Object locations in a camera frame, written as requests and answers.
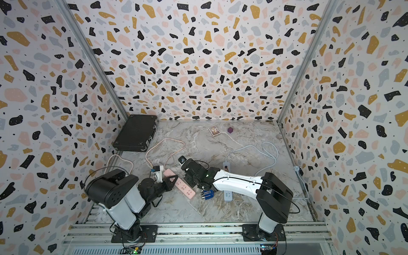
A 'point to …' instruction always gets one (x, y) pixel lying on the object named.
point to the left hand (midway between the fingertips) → (180, 177)
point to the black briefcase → (136, 133)
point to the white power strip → (228, 195)
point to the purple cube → (230, 129)
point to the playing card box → (213, 130)
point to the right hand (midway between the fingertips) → (189, 173)
